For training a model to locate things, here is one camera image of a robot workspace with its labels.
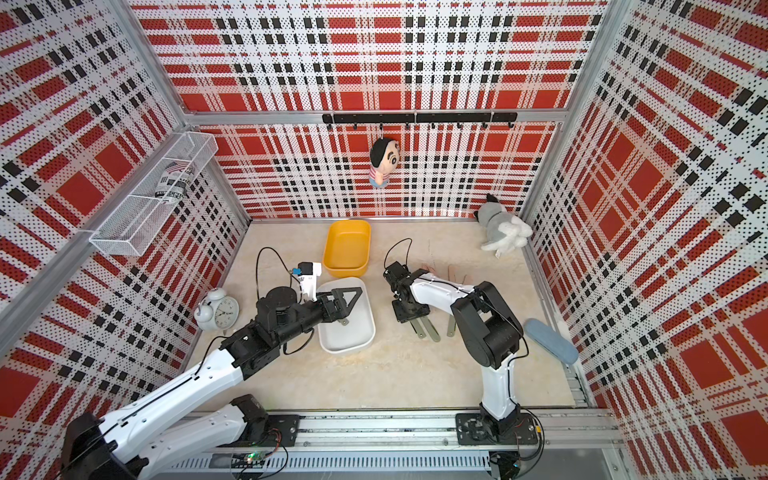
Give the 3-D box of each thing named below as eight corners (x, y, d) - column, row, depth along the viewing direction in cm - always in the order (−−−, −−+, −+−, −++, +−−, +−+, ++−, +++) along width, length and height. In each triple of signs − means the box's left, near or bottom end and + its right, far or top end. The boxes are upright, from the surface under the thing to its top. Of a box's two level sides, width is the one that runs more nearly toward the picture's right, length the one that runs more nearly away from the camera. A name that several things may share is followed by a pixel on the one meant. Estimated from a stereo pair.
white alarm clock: (211, 335, 91) (190, 318, 82) (223, 305, 98) (205, 287, 89) (232, 335, 91) (213, 318, 82) (243, 305, 98) (227, 287, 89)
